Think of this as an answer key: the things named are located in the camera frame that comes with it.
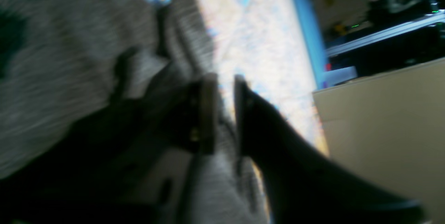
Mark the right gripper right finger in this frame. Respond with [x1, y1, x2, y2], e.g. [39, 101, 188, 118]
[234, 75, 426, 224]

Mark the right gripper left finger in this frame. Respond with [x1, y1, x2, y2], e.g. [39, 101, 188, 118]
[1, 73, 218, 224]

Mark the grey t-shirt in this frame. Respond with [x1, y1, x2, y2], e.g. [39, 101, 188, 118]
[1, 0, 268, 224]

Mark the patterned tablecloth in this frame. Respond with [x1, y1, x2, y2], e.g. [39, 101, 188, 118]
[94, 0, 329, 217]

